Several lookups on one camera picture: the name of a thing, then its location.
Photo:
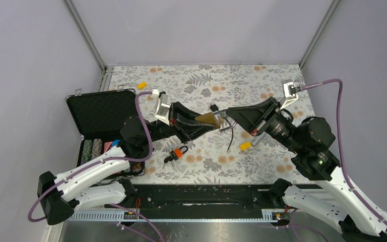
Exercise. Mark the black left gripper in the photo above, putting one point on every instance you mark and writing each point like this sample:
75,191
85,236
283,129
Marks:
183,122

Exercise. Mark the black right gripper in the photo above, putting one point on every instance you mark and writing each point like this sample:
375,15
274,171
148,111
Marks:
252,117

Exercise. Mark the large brass padlock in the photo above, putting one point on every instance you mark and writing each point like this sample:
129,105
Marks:
219,119

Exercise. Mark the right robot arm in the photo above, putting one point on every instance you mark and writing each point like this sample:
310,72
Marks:
353,215

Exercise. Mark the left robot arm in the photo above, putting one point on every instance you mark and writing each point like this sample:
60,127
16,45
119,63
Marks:
62,194

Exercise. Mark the grey marker yellow cap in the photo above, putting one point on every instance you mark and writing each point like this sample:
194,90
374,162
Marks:
253,143

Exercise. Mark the small orange black padlock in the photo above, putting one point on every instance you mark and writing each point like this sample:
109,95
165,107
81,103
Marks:
175,155

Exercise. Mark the floral table cloth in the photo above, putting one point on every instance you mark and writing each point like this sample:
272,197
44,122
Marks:
215,158

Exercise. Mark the yellow block near case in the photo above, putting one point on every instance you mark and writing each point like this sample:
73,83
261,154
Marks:
142,85

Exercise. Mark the black poker chip case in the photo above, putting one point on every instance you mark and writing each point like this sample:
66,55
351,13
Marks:
101,115

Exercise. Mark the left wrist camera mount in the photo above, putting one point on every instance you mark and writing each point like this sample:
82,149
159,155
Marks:
163,107

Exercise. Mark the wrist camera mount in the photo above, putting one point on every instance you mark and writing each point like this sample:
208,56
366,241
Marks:
290,93
163,107

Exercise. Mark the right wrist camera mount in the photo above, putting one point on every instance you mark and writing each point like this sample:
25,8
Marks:
290,93

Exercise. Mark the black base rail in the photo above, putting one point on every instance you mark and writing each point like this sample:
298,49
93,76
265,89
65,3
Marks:
202,202

